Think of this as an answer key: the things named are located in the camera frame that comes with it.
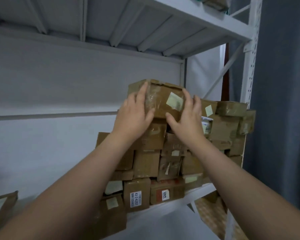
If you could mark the person's left hand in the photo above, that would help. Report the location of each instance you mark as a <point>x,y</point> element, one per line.
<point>131,119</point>

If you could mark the person's right hand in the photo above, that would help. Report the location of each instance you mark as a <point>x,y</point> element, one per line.
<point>188,124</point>

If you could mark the person's right thumb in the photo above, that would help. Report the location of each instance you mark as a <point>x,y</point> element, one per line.
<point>172,120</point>

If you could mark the person's left thumb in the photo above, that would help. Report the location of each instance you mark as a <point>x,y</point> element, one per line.
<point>150,116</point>

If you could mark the person's right middle finger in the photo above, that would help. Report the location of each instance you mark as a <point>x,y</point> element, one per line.
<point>198,103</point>

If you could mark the taped brown cardboard box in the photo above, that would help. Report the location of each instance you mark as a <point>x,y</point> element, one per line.
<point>162,97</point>

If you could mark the person's right forearm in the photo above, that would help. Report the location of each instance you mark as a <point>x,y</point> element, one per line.
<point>240,192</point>

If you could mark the person's left forearm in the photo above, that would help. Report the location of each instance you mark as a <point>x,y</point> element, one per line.
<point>72,192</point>

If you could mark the pile of brown cardboard parcels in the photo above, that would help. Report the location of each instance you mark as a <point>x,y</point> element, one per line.
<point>146,162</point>

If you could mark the grey blue curtain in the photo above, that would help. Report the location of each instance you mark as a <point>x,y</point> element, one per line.
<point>282,97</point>

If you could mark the white metal shelf rack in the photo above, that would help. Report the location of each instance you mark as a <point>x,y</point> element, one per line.
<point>145,24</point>

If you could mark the brown woven-pattern parcel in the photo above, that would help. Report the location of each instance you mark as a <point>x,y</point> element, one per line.
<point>211,214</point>

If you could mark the cardboard box with teal tape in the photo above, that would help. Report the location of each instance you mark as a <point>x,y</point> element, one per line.
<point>216,2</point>

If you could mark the flat cardboard box white label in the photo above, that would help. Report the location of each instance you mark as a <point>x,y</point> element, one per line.
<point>1,209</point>

